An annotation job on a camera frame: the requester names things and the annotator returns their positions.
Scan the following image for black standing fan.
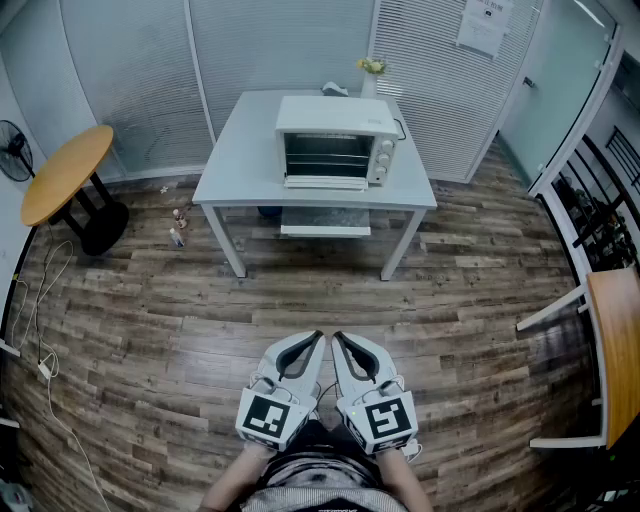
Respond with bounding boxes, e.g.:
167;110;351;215
0;119;36;183

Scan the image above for person's right forearm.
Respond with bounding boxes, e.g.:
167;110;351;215
372;447;434;512

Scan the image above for white paper notice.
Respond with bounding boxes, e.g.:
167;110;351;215
455;0;514;60

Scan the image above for wooden desk with white frame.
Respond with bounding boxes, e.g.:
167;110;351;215
514;267;640;451

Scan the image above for white toaster oven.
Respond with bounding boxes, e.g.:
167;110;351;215
273;94;401;190

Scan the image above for round wooden table black base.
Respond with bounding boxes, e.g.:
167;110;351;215
19;124;130;257

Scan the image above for person's black trousers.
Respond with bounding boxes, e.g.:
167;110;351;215
287;418;386;481

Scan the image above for thin white floor cable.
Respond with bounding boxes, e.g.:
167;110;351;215
9;239;111;512

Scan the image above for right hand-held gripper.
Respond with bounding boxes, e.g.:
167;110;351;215
330;330;420;456

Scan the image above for person's left forearm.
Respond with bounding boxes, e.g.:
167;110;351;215
197;442;274;512

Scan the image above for pile of printed packets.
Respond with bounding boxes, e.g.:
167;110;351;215
0;477;31;512

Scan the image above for black metal rack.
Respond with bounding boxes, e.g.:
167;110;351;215
549;124;640;274

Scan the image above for white rectangular table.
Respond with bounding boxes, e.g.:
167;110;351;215
192;89;439;281

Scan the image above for person's grey patterned top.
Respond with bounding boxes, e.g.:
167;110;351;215
239;452;411;512

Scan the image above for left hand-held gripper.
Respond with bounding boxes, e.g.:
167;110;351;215
234;329;327;452

